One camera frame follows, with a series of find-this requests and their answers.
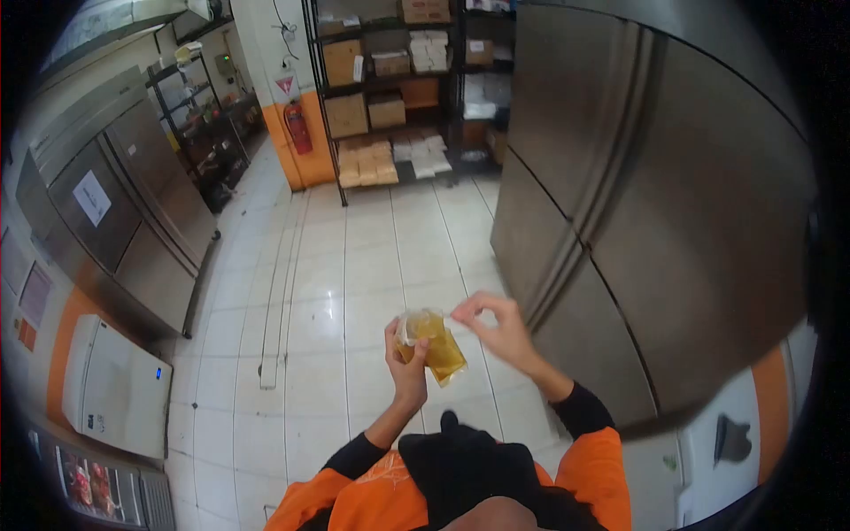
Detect person's right hand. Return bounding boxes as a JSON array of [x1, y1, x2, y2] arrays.
[[450, 291, 541, 377]]

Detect person's left hand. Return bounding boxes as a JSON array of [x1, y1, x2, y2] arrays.
[[384, 318, 432, 410]]

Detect person's right index finger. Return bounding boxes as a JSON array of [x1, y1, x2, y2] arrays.
[[450, 292, 506, 317]]

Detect person's right thumb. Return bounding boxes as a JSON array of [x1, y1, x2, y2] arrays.
[[452, 317, 498, 346]]

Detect person's right fingers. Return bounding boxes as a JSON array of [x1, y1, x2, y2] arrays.
[[498, 297, 524, 333]]

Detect clear pouch of yellow liquid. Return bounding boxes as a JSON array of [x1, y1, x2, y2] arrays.
[[393, 308, 469, 389]]

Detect person's body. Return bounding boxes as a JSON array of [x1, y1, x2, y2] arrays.
[[264, 410, 633, 531]]

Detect large stainless steel refrigerator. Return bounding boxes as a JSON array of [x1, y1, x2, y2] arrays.
[[490, 0, 822, 440]]

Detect black shelf with white packets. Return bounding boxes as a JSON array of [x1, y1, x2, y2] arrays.
[[457, 0, 518, 175]]

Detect black shelf with cartons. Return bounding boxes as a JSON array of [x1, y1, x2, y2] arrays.
[[302, 0, 460, 207]]

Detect red fire extinguisher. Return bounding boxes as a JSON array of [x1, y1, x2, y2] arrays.
[[283, 100, 313, 157]]

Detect black shelf with kitchen goods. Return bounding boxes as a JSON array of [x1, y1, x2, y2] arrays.
[[146, 43, 268, 215]]

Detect stainless steel refrigerator with paper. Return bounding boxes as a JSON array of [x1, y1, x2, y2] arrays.
[[15, 65, 221, 341]]

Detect white chest freezer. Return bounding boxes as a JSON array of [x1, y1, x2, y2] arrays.
[[62, 314, 174, 461]]

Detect glass top display freezer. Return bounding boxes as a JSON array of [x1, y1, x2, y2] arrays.
[[27, 425, 178, 531]]

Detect pink paper notice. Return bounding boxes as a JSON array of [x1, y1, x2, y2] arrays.
[[18, 262, 53, 327]]

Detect stainless steel exhaust hood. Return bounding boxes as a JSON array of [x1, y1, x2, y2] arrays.
[[39, 0, 215, 75]]

